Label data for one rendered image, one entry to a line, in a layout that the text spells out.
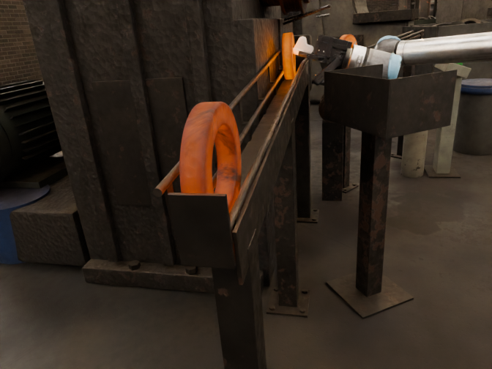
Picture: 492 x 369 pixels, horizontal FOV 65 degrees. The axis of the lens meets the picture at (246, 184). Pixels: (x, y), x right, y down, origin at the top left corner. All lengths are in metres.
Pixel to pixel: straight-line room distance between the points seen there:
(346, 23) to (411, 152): 2.21
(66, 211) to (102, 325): 0.48
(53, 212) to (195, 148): 1.25
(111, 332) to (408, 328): 0.90
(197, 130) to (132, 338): 0.94
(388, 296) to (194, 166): 1.03
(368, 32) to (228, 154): 3.68
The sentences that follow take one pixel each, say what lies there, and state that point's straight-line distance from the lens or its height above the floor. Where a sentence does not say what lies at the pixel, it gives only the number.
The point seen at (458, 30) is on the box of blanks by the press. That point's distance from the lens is 3.67.
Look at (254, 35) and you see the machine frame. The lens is 1.13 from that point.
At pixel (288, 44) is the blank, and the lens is 1.35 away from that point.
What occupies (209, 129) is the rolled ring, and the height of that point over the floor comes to 0.74.
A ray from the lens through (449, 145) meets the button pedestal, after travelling 2.39.
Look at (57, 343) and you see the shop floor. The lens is 1.41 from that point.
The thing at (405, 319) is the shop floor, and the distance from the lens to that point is 1.33.
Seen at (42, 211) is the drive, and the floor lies 0.25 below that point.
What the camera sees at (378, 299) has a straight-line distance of 1.37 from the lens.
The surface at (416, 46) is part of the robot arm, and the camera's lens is 1.51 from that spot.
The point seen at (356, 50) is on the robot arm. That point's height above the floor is 0.75.
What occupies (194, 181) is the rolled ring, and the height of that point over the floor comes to 0.69.
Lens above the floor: 0.85
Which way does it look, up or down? 22 degrees down
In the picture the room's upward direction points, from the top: 5 degrees counter-clockwise
